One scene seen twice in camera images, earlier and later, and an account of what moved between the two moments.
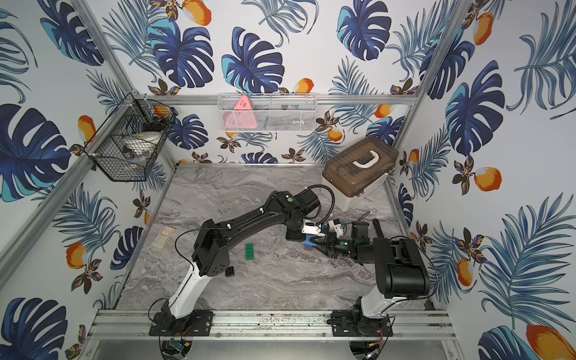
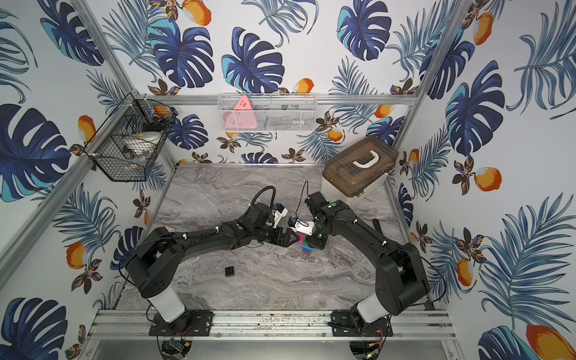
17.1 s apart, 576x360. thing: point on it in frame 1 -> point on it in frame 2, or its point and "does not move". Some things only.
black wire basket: x=127 y=145 does not move
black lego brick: x=229 y=271 does not move
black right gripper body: x=339 y=246 -> x=317 y=238
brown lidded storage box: x=355 y=169 does not move
